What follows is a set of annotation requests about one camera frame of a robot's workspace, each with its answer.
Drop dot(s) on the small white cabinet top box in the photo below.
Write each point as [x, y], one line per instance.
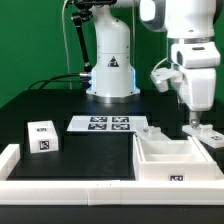
[42, 137]

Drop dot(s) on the white left fence bar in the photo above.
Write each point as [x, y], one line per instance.
[8, 160]

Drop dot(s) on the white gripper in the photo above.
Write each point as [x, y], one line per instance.
[195, 76]

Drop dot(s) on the white cabinet door panel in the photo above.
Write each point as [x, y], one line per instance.
[151, 133]

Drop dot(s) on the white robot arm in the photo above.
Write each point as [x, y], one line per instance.
[183, 29]

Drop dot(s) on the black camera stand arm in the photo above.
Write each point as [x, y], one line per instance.
[83, 15]

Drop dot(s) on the white front fence bar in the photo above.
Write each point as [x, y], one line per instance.
[111, 193]

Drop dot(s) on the white fence bar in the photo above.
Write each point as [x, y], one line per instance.
[219, 169]
[111, 193]
[8, 160]

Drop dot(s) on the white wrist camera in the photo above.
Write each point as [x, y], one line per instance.
[161, 76]

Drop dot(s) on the white cabinet body box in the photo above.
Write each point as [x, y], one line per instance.
[172, 160]

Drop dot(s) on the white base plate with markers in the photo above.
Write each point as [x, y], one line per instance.
[107, 123]

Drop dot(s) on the white right fence bar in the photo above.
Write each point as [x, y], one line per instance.
[219, 169]

